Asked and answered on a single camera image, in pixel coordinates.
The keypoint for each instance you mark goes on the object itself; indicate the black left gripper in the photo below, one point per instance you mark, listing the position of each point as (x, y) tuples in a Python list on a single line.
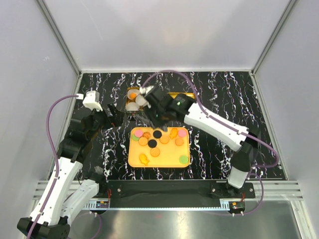
[(115, 120)]

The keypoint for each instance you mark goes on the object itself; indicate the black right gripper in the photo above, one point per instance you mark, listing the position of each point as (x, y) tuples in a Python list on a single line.
[(150, 109)]

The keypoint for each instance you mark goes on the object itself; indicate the orange swirl cookie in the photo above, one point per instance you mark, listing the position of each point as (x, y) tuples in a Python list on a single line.
[(133, 95)]

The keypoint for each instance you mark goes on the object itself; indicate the tan round biscuit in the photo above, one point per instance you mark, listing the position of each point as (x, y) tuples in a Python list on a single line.
[(143, 141), (155, 152), (164, 139)]

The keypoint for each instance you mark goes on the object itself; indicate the orange fish cookie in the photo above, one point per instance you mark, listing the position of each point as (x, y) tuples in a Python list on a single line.
[(143, 159)]

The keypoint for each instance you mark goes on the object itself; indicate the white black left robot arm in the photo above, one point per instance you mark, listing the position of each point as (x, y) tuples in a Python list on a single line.
[(56, 211)]

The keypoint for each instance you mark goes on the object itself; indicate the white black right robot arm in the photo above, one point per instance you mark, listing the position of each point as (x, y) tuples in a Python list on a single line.
[(236, 137)]

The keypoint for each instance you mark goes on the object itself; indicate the orange flower cookie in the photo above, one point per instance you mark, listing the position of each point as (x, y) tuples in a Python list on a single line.
[(147, 135)]

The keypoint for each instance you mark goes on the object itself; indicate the pink sandwich cookie left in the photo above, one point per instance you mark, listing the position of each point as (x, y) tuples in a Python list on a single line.
[(138, 133)]

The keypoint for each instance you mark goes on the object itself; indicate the pink sandwich cookie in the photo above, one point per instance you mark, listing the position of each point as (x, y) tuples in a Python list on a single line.
[(182, 132), (138, 133)]

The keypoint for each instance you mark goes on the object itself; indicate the green christmas cookie tin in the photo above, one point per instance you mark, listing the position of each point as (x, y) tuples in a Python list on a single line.
[(136, 114)]

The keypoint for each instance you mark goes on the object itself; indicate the white paper cup front-left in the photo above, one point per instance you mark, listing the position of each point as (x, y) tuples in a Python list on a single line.
[(132, 107)]

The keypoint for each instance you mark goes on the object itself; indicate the yellow chick cookie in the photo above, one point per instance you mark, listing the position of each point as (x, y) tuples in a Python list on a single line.
[(173, 133)]

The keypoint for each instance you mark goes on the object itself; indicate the green sandwich cookie left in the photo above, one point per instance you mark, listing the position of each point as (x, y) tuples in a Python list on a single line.
[(135, 138)]

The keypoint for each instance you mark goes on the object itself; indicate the green sandwich cookie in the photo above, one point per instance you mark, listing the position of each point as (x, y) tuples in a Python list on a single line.
[(135, 138), (184, 159)]

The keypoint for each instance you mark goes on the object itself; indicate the yellow plastic tray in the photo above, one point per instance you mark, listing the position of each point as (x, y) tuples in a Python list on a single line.
[(169, 153)]

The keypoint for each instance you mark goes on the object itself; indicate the white paper cup centre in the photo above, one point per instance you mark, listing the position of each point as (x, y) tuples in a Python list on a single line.
[(140, 100)]

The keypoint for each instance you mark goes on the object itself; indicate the white paper cup back-left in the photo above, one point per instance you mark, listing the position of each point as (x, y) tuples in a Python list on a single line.
[(132, 91)]

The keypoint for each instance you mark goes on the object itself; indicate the pink sandwich cookie right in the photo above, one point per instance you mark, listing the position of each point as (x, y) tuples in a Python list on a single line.
[(182, 132)]

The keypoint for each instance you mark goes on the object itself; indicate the orange shell cookie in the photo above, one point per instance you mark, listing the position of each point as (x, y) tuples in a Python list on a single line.
[(179, 142)]

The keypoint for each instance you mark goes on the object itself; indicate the green sandwich cookie right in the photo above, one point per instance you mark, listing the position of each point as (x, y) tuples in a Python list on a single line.
[(184, 159)]

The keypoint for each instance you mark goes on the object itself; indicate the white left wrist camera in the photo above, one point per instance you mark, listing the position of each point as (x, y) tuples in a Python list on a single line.
[(90, 100)]

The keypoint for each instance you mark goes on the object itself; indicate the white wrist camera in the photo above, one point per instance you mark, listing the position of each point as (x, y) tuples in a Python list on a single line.
[(90, 100), (145, 90)]

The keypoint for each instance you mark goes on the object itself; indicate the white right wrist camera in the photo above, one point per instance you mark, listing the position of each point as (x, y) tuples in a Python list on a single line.
[(145, 90)]

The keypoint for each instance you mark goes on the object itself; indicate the aluminium frame rail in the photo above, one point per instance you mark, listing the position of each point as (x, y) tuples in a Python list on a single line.
[(267, 190)]

